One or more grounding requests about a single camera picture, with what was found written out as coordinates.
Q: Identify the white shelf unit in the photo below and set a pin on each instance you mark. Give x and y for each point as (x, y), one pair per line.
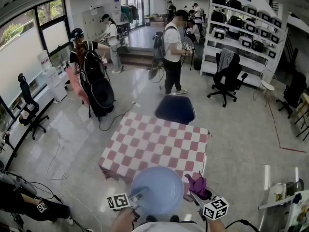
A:
(253, 77)

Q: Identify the colourful printed box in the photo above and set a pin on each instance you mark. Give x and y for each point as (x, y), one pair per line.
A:
(300, 214)

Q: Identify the person's shoe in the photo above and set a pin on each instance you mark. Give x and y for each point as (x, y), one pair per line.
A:
(151, 219)
(174, 219)

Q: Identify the red white checkered tablecloth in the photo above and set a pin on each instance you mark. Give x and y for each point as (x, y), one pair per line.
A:
(154, 144)

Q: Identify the cardboard box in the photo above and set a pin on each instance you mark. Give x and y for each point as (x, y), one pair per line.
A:
(155, 20)

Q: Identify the glass entrance door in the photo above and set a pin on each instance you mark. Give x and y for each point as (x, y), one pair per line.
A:
(135, 1)

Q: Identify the white water dispenser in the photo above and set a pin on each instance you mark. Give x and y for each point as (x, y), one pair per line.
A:
(54, 83)

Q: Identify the white power strip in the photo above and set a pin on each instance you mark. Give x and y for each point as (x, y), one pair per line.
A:
(136, 104)

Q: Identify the grey garment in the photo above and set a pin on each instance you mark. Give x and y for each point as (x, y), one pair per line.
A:
(225, 59)

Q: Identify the purple cloth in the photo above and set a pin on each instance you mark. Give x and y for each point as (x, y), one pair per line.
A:
(198, 186)

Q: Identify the person's left shoe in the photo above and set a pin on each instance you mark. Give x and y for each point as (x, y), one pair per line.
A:
(151, 219)

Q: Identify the brown wooden steps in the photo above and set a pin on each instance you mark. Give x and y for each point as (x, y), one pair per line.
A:
(137, 57)

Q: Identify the group of black equipment bags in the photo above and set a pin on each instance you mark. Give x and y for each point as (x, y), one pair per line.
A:
(218, 0)

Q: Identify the round wooden table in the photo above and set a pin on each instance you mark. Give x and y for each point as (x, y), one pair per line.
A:
(306, 101)

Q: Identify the person's white shirt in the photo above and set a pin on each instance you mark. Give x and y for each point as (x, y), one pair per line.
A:
(166, 227)

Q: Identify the group of white equipment cases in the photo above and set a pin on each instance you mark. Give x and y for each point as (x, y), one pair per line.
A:
(218, 34)

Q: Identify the white carton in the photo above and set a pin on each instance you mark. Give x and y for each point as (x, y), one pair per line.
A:
(277, 192)

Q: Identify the black framed window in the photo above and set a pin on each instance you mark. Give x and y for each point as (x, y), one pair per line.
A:
(51, 36)

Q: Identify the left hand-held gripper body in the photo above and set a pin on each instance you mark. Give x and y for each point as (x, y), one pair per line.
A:
(118, 201)

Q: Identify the white long counter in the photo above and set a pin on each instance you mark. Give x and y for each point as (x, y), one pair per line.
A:
(46, 94)

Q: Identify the person's left forearm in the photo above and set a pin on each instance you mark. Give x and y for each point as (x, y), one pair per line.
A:
(120, 220)

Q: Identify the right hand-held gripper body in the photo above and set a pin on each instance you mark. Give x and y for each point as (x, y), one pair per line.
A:
(216, 208)

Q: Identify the grey locker cabinet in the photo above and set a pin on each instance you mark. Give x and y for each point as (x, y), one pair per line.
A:
(93, 20)

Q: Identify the dark blue chair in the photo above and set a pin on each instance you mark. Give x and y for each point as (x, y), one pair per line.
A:
(175, 109)

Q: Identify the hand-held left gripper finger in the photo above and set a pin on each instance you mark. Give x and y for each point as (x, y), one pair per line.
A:
(142, 192)

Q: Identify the person's right forearm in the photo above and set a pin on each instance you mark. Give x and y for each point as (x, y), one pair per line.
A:
(216, 226)

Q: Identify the black waste bin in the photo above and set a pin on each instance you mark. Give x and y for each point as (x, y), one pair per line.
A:
(197, 64)

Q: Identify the big blue plate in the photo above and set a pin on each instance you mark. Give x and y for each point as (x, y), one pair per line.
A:
(164, 187)

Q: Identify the large black backpack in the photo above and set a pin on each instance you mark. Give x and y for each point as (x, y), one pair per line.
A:
(94, 81)

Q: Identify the pink armchair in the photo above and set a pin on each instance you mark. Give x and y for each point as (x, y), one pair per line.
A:
(74, 81)

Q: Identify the person's right shoe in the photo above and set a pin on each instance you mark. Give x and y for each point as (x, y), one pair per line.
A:
(174, 219)

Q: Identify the white desk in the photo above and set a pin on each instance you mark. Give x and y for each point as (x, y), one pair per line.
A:
(272, 203)

